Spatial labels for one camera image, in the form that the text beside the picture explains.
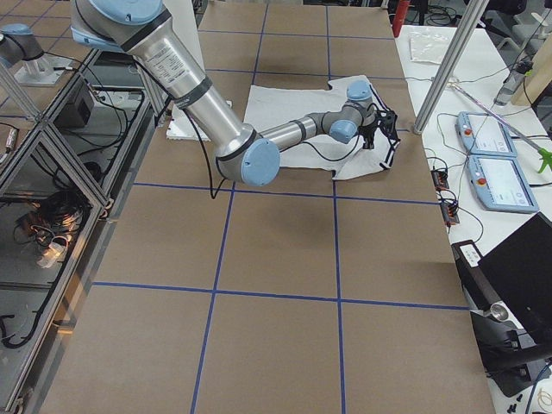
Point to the green handled reacher grabber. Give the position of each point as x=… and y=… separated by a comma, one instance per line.
x=545, y=154

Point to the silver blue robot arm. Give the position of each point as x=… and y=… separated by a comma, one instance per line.
x=144, y=30
x=18, y=43

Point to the grey cartoon print t-shirt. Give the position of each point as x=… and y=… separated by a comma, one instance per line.
x=316, y=129

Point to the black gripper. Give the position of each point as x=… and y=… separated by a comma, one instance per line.
x=368, y=131

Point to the black camera stand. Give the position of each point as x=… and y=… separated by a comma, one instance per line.
x=511, y=357

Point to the upper blue teach pendant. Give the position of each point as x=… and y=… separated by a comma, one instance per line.
x=483, y=135

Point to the orange circuit board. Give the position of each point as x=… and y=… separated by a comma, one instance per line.
x=440, y=179
x=449, y=209

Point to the aluminium frame base rack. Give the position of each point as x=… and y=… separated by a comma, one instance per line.
x=61, y=191

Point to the red cylinder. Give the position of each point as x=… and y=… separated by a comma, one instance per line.
x=398, y=21

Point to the lower blue teach pendant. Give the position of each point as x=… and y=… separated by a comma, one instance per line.
x=500, y=185

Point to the blue teach pendant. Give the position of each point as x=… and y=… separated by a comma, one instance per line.
x=500, y=185
x=483, y=135

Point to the clear plastic bag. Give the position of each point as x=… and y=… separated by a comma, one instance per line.
x=428, y=47

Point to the black laptop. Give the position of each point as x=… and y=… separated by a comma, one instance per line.
x=512, y=283

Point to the aluminium frame post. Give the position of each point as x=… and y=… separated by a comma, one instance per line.
x=463, y=33

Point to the black power adapter box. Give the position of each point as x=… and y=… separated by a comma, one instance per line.
x=76, y=112

